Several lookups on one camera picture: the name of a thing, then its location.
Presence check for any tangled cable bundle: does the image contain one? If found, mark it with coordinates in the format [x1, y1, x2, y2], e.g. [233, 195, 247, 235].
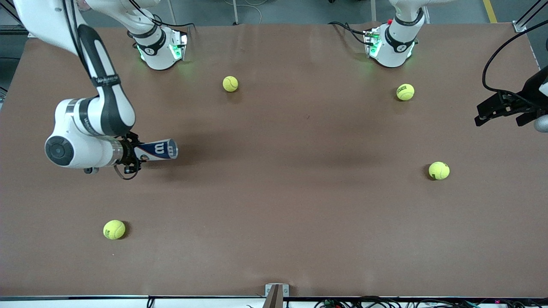
[315, 295, 548, 308]

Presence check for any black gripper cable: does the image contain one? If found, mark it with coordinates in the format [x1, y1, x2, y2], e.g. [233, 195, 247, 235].
[481, 19, 548, 110]
[113, 164, 140, 181]

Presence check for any brown table mat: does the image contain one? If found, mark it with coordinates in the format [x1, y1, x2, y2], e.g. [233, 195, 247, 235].
[0, 21, 548, 299]

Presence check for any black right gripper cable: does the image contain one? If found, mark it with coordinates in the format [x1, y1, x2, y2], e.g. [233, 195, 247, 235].
[113, 164, 140, 181]

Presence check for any white blue tennis ball can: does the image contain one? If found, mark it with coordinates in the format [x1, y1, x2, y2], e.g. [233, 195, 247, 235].
[135, 139, 179, 161]

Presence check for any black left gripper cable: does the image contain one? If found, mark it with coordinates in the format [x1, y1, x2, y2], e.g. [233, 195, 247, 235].
[481, 19, 548, 110]

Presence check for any black right arm base cable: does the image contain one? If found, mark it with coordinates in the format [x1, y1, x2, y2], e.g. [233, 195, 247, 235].
[128, 0, 195, 33]

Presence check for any aluminium frame profile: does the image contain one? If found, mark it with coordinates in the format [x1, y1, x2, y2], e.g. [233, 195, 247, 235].
[0, 0, 30, 37]
[513, 0, 548, 33]

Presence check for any black arm base cable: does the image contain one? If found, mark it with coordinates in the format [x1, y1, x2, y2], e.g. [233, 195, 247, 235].
[328, 21, 371, 46]
[128, 0, 195, 33]

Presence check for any black left arm base cable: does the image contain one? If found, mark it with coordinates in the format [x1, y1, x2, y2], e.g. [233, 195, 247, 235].
[328, 21, 371, 46]

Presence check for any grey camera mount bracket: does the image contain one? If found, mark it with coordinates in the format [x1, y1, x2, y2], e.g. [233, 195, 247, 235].
[265, 283, 290, 308]

